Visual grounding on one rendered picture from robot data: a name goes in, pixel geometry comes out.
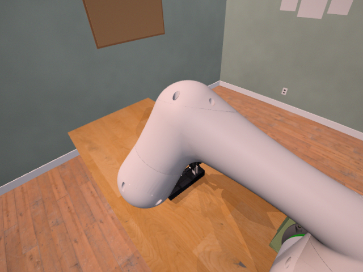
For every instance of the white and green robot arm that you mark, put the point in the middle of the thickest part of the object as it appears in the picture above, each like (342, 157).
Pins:
(191, 123)

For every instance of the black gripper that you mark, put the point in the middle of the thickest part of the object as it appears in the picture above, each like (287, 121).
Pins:
(195, 167)

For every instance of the black rack of bins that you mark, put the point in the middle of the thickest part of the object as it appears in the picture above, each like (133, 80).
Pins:
(186, 180)

